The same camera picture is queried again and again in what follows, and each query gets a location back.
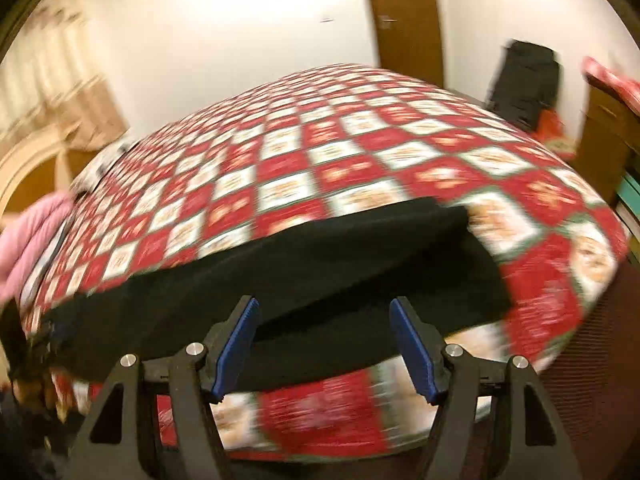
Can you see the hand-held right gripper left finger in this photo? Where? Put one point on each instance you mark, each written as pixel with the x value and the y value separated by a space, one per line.
pixel 239 345

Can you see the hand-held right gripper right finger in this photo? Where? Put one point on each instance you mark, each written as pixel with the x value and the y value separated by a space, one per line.
pixel 414 347

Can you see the black pants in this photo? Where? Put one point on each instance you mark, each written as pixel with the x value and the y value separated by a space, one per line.
pixel 350 260

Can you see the person's left forearm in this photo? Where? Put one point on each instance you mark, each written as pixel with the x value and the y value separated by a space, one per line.
pixel 30 240

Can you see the beige headboard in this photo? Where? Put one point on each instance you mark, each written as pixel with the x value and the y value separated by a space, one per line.
pixel 30 155

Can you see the white patterned pillow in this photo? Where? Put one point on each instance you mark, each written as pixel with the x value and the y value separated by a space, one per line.
pixel 102 165

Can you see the red checked printed blanket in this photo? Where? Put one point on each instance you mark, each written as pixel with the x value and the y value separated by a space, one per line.
pixel 350 160

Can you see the red bag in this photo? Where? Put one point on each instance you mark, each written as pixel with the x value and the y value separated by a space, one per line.
pixel 555 135

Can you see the teal box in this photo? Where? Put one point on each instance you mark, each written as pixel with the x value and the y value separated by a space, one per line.
pixel 631 192

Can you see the patterned beige curtain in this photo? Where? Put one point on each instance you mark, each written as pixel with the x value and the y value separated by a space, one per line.
pixel 60 70

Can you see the wooden cabinet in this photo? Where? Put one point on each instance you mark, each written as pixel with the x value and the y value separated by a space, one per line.
pixel 605 130

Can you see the black suitcase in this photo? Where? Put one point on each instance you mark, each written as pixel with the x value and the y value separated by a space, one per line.
pixel 525 80

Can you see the red plaid cloth roll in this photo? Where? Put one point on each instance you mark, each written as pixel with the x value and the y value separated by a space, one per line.
pixel 612 80

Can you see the brown wooden door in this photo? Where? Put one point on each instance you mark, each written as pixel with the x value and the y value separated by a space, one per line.
pixel 405 0

